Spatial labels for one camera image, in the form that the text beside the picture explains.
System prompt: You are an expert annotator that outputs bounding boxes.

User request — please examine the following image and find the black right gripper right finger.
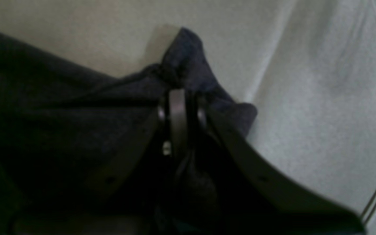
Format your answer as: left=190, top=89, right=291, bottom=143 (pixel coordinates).
left=188, top=95, right=367, bottom=235

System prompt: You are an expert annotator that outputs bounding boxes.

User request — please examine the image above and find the dark grey t-shirt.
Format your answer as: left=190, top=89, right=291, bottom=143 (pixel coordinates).
left=0, top=28, right=257, bottom=235

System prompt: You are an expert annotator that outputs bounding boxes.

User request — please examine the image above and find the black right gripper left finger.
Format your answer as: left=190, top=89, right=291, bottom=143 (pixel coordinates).
left=12, top=89, right=188, bottom=235

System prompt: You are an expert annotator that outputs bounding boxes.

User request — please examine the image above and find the light green tablecloth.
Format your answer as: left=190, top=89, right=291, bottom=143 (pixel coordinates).
left=0, top=0, right=376, bottom=235

